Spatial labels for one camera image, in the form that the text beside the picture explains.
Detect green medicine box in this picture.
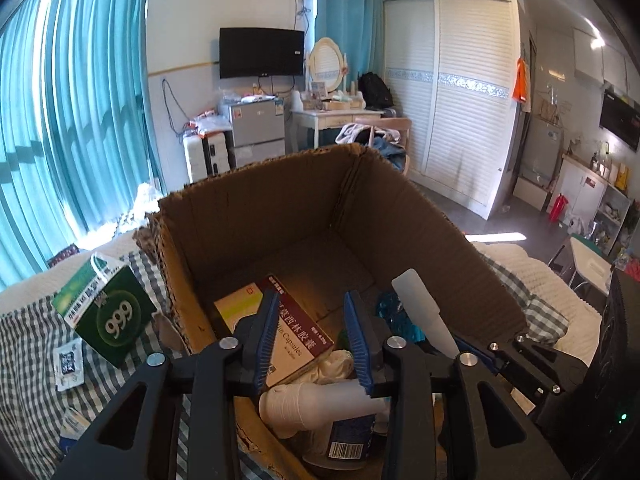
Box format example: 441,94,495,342
52,252,159,369

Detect teal foil packet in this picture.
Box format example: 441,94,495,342
376,291,427,342

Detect teal curtain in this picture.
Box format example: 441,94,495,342
42,0,167,242
0,0,72,292
312,0,384,87

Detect dark patterned cushion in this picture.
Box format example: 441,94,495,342
47,244,81,269

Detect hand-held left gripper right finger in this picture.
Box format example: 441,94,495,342
342,290,571,480

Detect red canister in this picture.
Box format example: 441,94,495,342
549,192,571,222

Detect white sachet with black print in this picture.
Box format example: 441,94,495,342
52,337,86,392

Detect white wall cabinets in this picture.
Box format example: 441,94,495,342
572,27,640,92

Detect black backpack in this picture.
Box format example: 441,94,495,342
357,71,395,110

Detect white plastic bag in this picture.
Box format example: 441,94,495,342
135,182,166,212

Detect pile of clothes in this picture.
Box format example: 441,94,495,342
335,122,407,171

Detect white lace cloth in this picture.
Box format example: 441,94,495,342
299,349,359,387

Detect oval mirror with white frame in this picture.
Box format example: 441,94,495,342
306,36,349,94

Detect brown cardboard box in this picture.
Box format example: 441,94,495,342
132,142,529,480

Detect dark wall cable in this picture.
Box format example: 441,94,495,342
161,77,189,137

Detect white sliding door wardrobe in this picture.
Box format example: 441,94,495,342
382,0,524,220

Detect wooden desk organiser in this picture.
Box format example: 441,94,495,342
322,92,366,112

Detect checked blanket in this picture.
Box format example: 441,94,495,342
0,247,571,480

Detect silver mini fridge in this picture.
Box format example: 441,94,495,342
229,99,287,170

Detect pile of plastic packets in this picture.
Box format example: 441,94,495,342
190,107,231,137

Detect small white table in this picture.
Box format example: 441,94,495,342
550,235,614,292

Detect white dressing table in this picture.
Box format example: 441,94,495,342
290,107,386,152

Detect black wall television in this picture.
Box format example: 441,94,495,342
219,27,306,80

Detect white kitchen cabinet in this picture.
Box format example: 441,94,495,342
552,155,632,257

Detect white suitcase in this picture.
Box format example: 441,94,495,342
182,131,231,185

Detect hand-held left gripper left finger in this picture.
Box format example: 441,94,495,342
50,290,282,480

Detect orange cloth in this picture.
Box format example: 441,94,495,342
512,57,531,104

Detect white jar with blue label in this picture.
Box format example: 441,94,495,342
299,409,392,472

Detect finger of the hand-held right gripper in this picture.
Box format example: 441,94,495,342
455,334,562,407
515,331,590,378

